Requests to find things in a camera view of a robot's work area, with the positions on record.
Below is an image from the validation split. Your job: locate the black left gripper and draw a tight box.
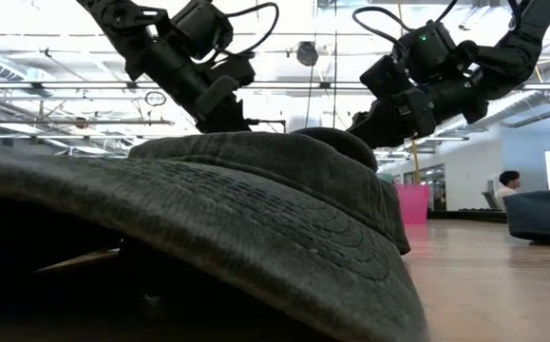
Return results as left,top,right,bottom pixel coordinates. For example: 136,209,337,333
126,40,252,134

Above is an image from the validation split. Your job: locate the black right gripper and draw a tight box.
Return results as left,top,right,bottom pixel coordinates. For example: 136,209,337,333
348,78,489,149

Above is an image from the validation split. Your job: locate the dark grey baseball cap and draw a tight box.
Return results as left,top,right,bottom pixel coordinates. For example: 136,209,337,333
0,131,427,342
291,126,380,173

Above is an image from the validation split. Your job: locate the blue denim baseball cap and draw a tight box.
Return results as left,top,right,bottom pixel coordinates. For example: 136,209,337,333
502,186,550,247

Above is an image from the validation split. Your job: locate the pink plastic tray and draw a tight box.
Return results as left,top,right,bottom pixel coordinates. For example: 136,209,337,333
395,183,431,226

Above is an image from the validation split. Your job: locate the grey office chair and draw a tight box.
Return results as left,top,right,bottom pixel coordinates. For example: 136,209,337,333
481,189,502,212

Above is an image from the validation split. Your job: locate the person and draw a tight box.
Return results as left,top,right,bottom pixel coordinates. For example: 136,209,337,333
495,169,522,210

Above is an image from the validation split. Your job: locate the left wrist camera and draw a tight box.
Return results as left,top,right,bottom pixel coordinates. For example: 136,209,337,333
205,50,257,89

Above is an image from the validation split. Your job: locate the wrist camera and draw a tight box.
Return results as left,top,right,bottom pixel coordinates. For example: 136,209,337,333
205,50,257,89
359,53,414,101

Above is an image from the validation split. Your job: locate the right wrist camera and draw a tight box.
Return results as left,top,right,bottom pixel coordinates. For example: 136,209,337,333
359,53,414,101

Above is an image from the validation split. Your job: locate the black ceiling cable reel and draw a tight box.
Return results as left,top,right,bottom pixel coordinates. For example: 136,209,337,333
295,41,320,67

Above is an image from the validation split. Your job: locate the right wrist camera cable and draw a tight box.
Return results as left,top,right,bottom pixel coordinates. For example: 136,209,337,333
351,5,411,61

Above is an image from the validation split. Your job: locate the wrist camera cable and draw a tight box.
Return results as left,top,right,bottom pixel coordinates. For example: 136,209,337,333
224,2,280,56
351,5,411,61

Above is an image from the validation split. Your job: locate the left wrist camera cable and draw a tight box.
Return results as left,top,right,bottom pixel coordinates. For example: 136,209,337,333
224,2,280,56

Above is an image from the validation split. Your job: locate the black aluminium rig frame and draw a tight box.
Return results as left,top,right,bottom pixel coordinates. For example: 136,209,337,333
427,208,509,224

